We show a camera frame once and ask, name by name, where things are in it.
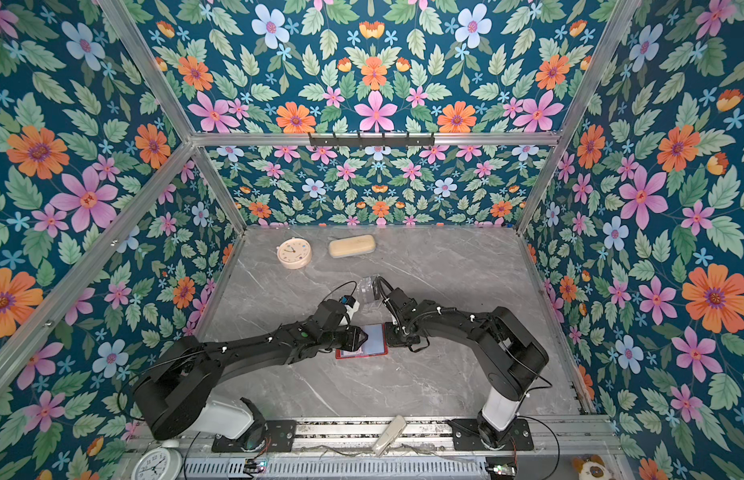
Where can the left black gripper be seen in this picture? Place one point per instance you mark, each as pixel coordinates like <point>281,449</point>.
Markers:
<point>356,335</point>

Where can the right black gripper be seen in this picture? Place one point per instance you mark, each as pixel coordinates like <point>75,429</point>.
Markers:
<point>390,341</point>

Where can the red card holder wallet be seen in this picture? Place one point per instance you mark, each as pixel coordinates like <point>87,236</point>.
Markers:
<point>375,344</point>

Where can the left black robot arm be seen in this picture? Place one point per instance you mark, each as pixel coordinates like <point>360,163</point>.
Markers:
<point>175,396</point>

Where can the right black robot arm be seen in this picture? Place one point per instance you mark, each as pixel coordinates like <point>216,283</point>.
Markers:
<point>511,358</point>

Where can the white remote control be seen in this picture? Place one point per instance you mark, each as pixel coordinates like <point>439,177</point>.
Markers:
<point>392,432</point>

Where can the pink round clock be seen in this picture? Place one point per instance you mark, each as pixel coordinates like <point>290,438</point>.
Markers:
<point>294,253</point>

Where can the white alarm clock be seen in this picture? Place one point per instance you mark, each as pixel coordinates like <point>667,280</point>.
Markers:
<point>158,464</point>

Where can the plush toy animal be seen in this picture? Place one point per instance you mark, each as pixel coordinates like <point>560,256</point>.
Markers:
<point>592,468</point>

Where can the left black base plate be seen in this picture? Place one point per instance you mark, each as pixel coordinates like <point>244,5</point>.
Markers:
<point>272,436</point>

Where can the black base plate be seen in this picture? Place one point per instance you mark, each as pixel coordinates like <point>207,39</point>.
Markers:
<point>471,435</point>
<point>272,436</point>

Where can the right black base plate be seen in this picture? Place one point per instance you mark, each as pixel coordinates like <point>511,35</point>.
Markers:
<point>471,435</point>

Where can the white perforated cable duct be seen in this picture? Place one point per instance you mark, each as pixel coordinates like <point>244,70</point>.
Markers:
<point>407,467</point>

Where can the black hook rail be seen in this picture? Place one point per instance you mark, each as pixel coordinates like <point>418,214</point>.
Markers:
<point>359,140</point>

